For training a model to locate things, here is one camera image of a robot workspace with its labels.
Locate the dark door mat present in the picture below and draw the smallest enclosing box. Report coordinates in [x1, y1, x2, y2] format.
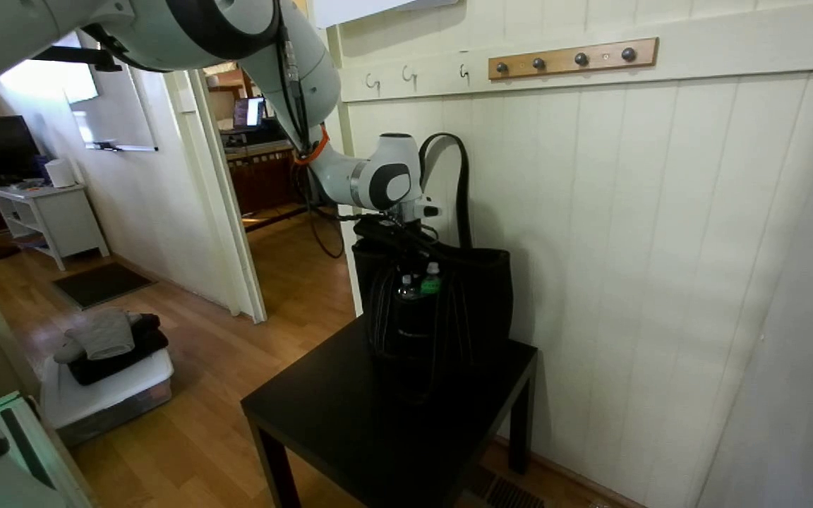
[52, 262, 156, 310]

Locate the white side table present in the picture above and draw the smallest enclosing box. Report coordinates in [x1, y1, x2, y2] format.
[0, 182, 110, 272]

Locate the wooden coat rack with knobs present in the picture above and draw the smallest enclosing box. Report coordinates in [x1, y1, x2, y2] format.
[488, 37, 660, 80]

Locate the wooden cabinet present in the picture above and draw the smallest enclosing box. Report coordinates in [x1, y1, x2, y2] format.
[224, 141, 303, 214]

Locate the pile of folded clothes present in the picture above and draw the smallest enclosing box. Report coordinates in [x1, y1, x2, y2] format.
[53, 308, 170, 387]

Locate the whiteboard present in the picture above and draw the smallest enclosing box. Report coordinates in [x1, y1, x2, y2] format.
[66, 66, 159, 153]

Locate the floor vent grille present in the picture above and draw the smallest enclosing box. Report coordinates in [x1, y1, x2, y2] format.
[472, 468, 547, 508]

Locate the laptop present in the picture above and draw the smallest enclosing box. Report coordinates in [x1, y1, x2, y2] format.
[233, 97, 268, 130]

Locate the black tote bag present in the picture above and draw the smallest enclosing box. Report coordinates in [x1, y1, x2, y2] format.
[351, 132, 514, 397]

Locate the plastic storage bin white lid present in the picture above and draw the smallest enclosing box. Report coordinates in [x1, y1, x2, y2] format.
[40, 348, 175, 447]

